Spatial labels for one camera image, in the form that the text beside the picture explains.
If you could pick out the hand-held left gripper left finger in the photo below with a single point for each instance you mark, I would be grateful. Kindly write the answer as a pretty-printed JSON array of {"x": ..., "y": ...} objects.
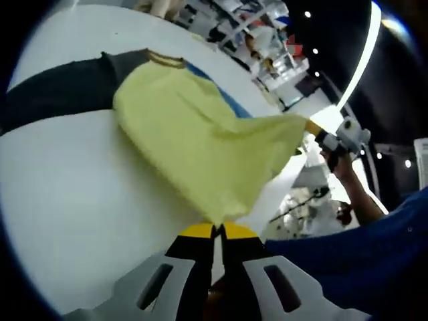
[{"x": 194, "y": 261}]

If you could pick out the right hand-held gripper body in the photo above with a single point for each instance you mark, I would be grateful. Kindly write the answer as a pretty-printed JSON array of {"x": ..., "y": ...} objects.
[{"x": 352, "y": 137}]

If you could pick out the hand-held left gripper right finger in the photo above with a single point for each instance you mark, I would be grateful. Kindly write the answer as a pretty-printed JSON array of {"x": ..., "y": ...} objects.
[{"x": 240, "y": 254}]

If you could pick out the yellow garment with dark sleeves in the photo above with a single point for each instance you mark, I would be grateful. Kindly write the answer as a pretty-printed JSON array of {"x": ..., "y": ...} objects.
[{"x": 187, "y": 133}]

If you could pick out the person's right hand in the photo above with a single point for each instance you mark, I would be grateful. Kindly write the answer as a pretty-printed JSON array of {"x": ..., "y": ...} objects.
[{"x": 339, "y": 167}]

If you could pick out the linear ceiling light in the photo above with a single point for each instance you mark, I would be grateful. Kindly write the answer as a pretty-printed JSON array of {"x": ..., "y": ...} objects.
[{"x": 361, "y": 67}]

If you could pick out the person's blue shirt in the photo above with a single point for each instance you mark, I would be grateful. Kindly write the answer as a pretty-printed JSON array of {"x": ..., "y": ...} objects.
[{"x": 351, "y": 267}]

